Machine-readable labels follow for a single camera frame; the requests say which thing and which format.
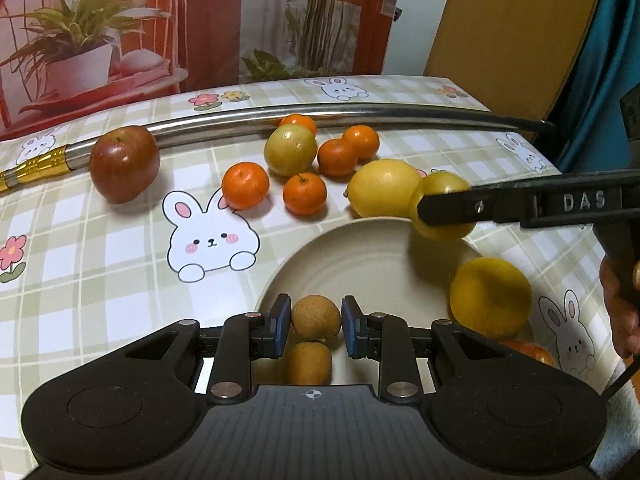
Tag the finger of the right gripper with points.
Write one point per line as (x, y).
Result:
(539, 203)

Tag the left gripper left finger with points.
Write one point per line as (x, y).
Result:
(243, 339)

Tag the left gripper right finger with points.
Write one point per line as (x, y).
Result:
(386, 339)

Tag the brown longan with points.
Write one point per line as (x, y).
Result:
(309, 364)
(315, 317)

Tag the large yellow grapefruit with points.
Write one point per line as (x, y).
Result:
(490, 296)

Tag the yellow-green round fruit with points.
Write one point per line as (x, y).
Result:
(439, 182)
(290, 149)

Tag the person's right hand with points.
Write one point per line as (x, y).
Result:
(624, 316)

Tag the beige round plate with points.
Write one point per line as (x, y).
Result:
(382, 262)

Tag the yellow lemon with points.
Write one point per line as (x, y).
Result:
(383, 188)

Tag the orange tangerine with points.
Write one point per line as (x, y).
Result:
(300, 120)
(304, 194)
(363, 139)
(337, 158)
(244, 185)

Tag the yellow wooden board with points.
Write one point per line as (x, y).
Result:
(514, 56)

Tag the small red apple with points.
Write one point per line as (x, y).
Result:
(123, 163)

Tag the steel pole with gold end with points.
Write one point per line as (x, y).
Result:
(239, 122)

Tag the printed room backdrop cloth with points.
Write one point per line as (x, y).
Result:
(64, 59)

